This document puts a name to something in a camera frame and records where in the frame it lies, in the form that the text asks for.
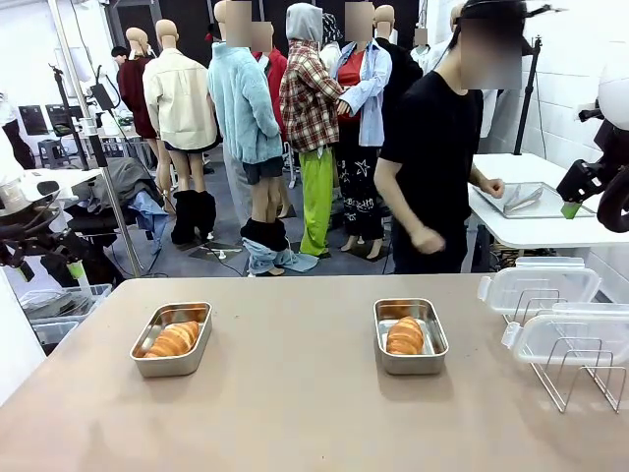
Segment person's right forearm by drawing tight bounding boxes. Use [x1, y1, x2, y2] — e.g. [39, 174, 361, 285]
[377, 189, 423, 242]

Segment grey clothes pile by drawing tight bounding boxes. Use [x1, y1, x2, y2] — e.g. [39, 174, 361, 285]
[66, 156, 166, 237]

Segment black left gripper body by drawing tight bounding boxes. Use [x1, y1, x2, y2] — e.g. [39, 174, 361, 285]
[0, 220, 85, 266]

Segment metal serving tongs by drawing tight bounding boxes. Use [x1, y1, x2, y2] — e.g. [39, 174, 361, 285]
[503, 189, 544, 213]

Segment person's right hand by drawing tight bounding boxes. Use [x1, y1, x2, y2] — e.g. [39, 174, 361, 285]
[410, 227, 446, 256]

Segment slanted metal pole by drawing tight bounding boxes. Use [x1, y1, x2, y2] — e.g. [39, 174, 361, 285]
[48, 0, 144, 279]

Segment mannequin in maroon sweater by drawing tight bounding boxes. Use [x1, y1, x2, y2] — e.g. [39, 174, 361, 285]
[117, 27, 159, 142]

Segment white power strip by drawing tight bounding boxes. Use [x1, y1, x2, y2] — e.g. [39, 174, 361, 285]
[205, 245, 245, 260]

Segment mannequin in plaid hooded shirt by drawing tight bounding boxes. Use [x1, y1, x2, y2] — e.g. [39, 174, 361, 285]
[278, 2, 345, 258]

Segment mannequin in blue shirt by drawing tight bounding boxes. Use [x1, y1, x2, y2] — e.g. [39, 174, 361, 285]
[335, 2, 394, 262]

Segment black tripod stand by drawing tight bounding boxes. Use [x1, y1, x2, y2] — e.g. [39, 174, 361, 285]
[513, 33, 544, 156]

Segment mannequin in white shirt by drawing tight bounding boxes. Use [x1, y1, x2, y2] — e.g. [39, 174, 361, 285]
[481, 89, 500, 140]

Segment rectangular stainless steel container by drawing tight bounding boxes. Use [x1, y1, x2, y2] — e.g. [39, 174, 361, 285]
[129, 301, 213, 379]
[372, 298, 449, 377]

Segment grey plastic stool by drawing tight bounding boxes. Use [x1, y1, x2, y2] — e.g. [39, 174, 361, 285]
[37, 139, 74, 171]

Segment white side table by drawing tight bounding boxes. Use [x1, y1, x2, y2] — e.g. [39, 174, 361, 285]
[466, 151, 629, 250]

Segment person in black t-shirt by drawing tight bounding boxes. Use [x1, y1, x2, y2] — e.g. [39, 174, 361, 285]
[372, 0, 525, 275]

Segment mannequin in light-blue fleece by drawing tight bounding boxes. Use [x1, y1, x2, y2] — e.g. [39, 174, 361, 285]
[206, 0, 320, 276]

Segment mannequin in red jacket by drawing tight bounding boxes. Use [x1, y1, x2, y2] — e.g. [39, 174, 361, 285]
[250, 22, 289, 132]

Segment clear plastic storage bin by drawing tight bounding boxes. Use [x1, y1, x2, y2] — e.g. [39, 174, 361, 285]
[29, 319, 83, 348]
[19, 283, 113, 324]

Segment perforated metal baking tray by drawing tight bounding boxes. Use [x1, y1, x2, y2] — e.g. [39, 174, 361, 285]
[475, 181, 599, 219]

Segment golden croissant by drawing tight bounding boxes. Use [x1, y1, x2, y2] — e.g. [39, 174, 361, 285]
[143, 320, 201, 359]
[386, 316, 425, 355]

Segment clear plastic snap lid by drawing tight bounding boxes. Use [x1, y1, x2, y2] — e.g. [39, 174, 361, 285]
[477, 265, 603, 316]
[500, 302, 629, 368]

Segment blue cloth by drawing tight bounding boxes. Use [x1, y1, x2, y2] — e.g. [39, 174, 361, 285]
[130, 191, 171, 255]

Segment mannequin in black jacket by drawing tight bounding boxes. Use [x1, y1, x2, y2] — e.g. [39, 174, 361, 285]
[372, 4, 425, 99]

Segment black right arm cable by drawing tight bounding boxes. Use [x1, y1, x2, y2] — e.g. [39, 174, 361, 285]
[596, 164, 629, 233]

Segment metal wire lid rack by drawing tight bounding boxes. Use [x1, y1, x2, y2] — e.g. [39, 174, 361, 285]
[500, 288, 628, 414]

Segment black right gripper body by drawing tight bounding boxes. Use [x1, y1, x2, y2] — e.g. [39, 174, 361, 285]
[556, 159, 604, 203]

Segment person's left hand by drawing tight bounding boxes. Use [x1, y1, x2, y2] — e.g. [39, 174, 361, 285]
[479, 177, 506, 199]

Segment black light stand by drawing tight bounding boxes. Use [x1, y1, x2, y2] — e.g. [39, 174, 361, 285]
[47, 63, 89, 171]

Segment mannequin in cream jacket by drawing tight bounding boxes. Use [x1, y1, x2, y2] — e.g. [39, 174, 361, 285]
[142, 19, 221, 247]

